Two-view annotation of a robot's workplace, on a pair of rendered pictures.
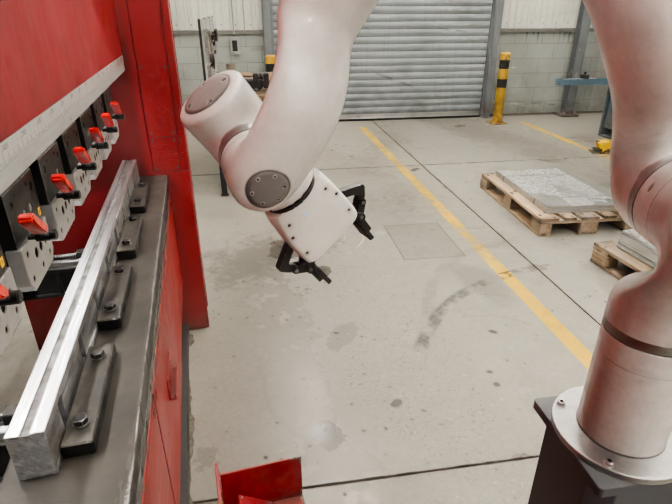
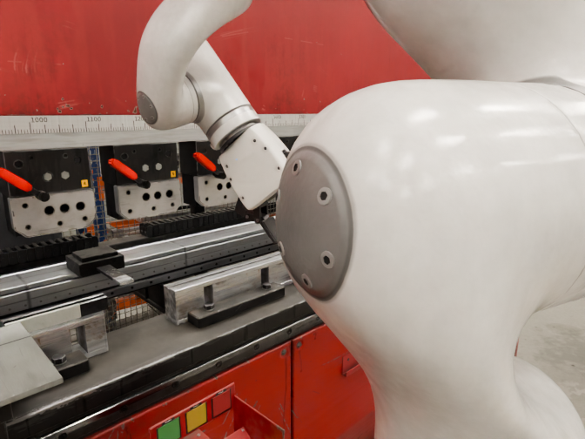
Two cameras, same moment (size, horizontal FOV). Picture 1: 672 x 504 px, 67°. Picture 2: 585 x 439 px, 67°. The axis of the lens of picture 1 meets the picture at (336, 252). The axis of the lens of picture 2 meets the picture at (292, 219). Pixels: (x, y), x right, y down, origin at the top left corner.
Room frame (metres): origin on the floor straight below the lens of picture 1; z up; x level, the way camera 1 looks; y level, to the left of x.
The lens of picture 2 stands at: (0.37, -0.58, 1.41)
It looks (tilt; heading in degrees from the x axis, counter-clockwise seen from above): 14 degrees down; 61
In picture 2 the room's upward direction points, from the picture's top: straight up
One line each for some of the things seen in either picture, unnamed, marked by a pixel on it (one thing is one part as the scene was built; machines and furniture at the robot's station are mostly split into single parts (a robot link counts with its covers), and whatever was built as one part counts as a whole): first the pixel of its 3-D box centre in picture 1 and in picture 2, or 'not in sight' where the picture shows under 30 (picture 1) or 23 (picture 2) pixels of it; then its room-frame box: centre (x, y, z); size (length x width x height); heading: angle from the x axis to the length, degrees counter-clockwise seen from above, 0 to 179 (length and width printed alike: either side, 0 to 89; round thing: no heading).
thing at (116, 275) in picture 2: not in sight; (105, 266); (0.47, 0.63, 1.01); 0.26 x 0.12 x 0.05; 105
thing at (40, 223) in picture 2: not in sight; (47, 189); (0.36, 0.43, 1.26); 0.15 x 0.09 x 0.17; 15
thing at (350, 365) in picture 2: (172, 374); (358, 358); (1.22, 0.49, 0.59); 0.15 x 0.02 x 0.07; 15
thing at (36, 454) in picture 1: (104, 246); (366, 240); (1.41, 0.71, 0.92); 1.67 x 0.06 x 0.10; 15
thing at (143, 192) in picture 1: (140, 197); not in sight; (1.95, 0.79, 0.89); 0.30 x 0.05 x 0.03; 15
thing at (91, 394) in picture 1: (92, 393); (239, 303); (0.79, 0.48, 0.89); 0.30 x 0.05 x 0.03; 15
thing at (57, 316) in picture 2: not in sight; (44, 320); (0.32, 0.41, 0.99); 0.14 x 0.01 x 0.03; 15
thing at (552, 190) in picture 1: (552, 188); not in sight; (4.20, -1.87, 0.17); 0.99 x 0.63 x 0.05; 7
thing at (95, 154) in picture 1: (75, 144); not in sight; (1.33, 0.68, 1.26); 0.15 x 0.09 x 0.17; 15
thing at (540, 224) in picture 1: (550, 199); not in sight; (4.20, -1.87, 0.07); 1.20 x 0.80 x 0.14; 7
